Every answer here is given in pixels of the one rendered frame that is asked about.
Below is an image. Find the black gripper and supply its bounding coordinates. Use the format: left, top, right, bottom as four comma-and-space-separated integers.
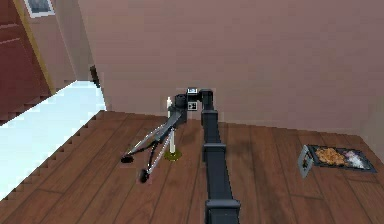
120, 94, 188, 184

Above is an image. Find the white candle on olive holder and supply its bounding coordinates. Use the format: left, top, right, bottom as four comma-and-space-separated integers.
163, 96, 183, 162

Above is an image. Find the white framed wall picture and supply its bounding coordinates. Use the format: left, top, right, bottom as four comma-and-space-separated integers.
22, 0, 56, 19

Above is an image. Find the open grey black laptop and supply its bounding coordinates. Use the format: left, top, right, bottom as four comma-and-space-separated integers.
297, 144, 378, 179

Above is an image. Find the red brown room door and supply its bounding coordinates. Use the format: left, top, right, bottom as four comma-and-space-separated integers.
0, 0, 52, 126

